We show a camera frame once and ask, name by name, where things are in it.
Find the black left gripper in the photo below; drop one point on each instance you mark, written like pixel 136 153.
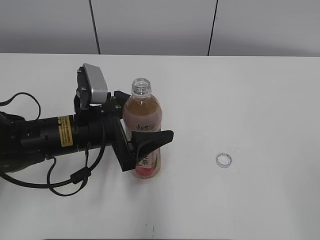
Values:
pixel 100 126

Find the peach oolong tea bottle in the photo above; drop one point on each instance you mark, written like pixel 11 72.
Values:
pixel 142 113

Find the white bottle cap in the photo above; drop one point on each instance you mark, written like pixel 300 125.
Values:
pixel 223 160

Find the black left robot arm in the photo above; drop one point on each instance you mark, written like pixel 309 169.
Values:
pixel 27 142

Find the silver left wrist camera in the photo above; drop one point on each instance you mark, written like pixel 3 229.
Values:
pixel 91 88

